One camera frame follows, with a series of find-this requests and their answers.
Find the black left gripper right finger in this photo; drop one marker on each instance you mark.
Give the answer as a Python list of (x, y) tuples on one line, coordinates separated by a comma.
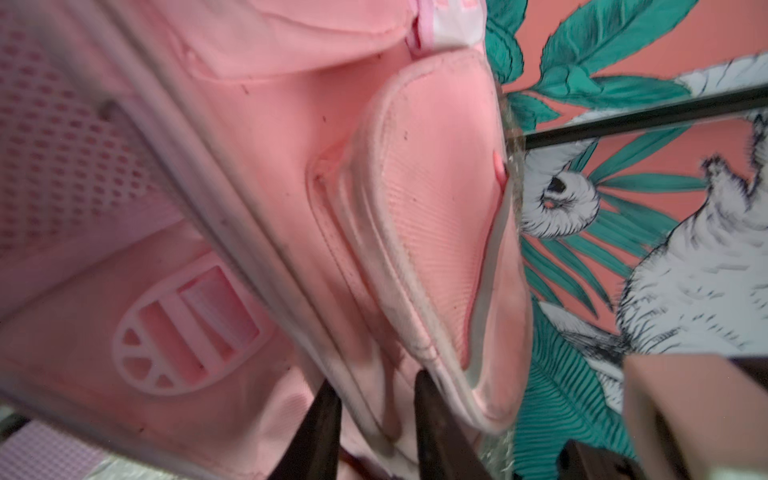
[(443, 450)]

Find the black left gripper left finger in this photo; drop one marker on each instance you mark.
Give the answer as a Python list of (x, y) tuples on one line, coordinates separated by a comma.
[(313, 453)]

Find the pink student backpack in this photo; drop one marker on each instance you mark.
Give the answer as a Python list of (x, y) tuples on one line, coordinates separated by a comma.
[(216, 210)]

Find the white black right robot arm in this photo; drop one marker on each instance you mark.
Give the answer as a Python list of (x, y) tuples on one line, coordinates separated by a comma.
[(697, 416)]

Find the black right corner frame post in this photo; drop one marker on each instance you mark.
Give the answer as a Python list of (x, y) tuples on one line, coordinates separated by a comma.
[(676, 114)]

